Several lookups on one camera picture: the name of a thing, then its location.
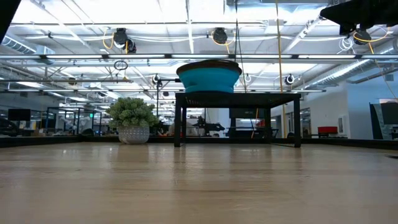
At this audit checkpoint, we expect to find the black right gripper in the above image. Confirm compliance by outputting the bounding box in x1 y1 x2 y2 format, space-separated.
319 0 398 30

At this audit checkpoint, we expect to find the black cable ring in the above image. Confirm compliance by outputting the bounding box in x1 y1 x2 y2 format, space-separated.
113 60 129 72

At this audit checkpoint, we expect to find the black monitor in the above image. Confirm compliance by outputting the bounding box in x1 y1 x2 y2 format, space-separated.
7 108 32 123

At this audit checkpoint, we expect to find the dark display panel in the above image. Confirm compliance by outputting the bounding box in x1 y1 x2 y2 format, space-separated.
369 102 398 141

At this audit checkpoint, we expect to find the yellow reel cable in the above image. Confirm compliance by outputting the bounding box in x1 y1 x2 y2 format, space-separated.
353 26 398 100

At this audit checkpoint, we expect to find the white cable coil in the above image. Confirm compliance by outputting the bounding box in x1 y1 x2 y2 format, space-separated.
338 36 354 53

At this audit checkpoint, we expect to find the black perforated metal stand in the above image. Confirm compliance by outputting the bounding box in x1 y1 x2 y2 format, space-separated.
174 91 302 149

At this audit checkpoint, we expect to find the red box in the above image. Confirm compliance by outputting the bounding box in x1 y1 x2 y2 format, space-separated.
317 126 339 136

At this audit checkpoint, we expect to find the blue collapsible colander bowl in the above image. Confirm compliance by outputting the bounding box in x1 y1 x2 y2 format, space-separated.
175 59 243 94

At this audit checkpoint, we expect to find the silver air duct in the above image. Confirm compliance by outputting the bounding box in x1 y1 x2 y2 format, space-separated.
306 58 398 90
0 33 55 57

